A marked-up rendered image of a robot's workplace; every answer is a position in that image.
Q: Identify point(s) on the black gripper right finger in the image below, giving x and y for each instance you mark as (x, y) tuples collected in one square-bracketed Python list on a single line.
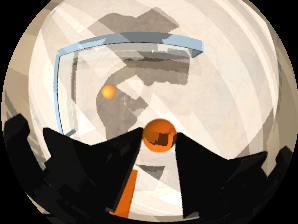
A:
[(204, 174)]

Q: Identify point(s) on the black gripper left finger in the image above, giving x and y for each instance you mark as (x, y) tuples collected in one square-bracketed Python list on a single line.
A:
[(107, 165)]

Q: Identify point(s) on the clear l-shaped low wall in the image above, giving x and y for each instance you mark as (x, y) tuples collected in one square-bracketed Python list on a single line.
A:
[(66, 70)]

